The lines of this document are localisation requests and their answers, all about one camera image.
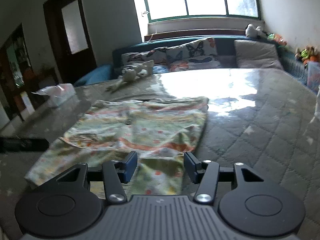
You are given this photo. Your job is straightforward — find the brown plush toy green vest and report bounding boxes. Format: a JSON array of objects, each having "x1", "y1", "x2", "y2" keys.
[{"x1": 299, "y1": 46, "x2": 320, "y2": 59}]

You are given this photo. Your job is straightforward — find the colourful printed children's jacket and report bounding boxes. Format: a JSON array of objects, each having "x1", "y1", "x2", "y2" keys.
[{"x1": 25, "y1": 97, "x2": 209, "y2": 196}]

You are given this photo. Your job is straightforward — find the brown wooden rail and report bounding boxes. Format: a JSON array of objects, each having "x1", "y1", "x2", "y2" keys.
[{"x1": 144, "y1": 29, "x2": 247, "y2": 42}]

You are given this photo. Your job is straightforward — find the teal sofa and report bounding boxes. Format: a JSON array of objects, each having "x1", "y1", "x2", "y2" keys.
[{"x1": 74, "y1": 35, "x2": 283, "y2": 87}]

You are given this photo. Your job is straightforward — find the white cable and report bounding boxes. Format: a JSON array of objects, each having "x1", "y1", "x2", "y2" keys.
[{"x1": 141, "y1": 10, "x2": 157, "y2": 42}]

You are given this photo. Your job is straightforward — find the orange green plastic toy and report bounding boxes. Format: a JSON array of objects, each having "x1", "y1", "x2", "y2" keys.
[{"x1": 267, "y1": 32, "x2": 287, "y2": 47}]

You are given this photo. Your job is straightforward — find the dark wooden cabinet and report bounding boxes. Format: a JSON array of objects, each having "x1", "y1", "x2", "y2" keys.
[{"x1": 0, "y1": 22, "x2": 38, "y2": 130}]

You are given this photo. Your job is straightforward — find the large butterfly print pillow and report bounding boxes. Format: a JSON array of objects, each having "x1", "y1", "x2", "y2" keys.
[{"x1": 166, "y1": 37, "x2": 222, "y2": 70}]

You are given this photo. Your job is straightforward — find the clear plastic storage box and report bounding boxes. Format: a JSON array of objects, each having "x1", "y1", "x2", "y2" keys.
[{"x1": 306, "y1": 61, "x2": 320, "y2": 93}]

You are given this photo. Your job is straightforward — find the grey quilted star table cover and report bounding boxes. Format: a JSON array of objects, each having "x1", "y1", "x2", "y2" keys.
[{"x1": 0, "y1": 67, "x2": 320, "y2": 240}]

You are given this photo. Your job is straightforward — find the white pink tissue pack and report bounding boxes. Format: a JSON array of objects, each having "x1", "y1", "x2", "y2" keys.
[{"x1": 31, "y1": 84, "x2": 77, "y2": 108}]

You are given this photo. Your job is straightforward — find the blue patterned bench cushion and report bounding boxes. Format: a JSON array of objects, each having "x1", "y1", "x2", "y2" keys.
[{"x1": 280, "y1": 47, "x2": 309, "y2": 85}]

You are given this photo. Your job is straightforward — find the grey pillow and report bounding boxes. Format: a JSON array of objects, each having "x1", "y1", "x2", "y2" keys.
[{"x1": 234, "y1": 39, "x2": 284, "y2": 70}]

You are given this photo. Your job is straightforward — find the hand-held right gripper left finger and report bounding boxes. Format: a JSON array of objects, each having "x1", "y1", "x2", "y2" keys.
[{"x1": 56, "y1": 151, "x2": 138, "y2": 204}]

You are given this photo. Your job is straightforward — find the white plush toy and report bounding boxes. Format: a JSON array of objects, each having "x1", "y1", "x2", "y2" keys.
[{"x1": 107, "y1": 60, "x2": 154, "y2": 93}]

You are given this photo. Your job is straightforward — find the blue grey cushion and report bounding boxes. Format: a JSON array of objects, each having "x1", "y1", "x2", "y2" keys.
[{"x1": 215, "y1": 38, "x2": 237, "y2": 68}]

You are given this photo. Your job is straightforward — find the small butterfly print pillow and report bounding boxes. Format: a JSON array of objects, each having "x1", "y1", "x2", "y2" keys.
[{"x1": 121, "y1": 47, "x2": 170, "y2": 68}]

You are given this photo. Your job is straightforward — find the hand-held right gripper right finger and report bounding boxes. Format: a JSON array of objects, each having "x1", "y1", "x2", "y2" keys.
[{"x1": 183, "y1": 151, "x2": 264, "y2": 204}]

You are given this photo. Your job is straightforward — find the brown door with frosted glass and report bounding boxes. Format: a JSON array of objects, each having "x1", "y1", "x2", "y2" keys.
[{"x1": 43, "y1": 0, "x2": 97, "y2": 85}]

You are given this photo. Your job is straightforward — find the black and white plush dog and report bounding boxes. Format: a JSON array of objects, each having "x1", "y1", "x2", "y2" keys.
[{"x1": 245, "y1": 24, "x2": 267, "y2": 39}]

